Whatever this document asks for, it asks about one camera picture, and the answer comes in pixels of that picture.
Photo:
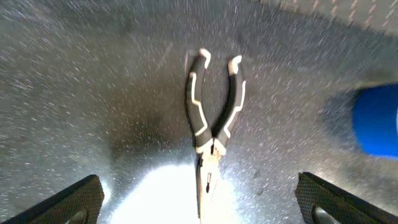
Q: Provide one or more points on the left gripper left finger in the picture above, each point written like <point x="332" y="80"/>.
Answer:
<point x="77" y="202"/>

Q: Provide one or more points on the roll of blue tape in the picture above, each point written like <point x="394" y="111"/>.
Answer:
<point x="376" y="121"/>

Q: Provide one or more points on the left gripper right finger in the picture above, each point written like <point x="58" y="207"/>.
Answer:
<point x="329" y="202"/>

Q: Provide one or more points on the black pegboard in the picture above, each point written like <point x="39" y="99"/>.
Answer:
<point x="357" y="12"/>

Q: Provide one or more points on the black and white pliers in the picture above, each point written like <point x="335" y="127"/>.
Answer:
<point x="196" y="109"/>

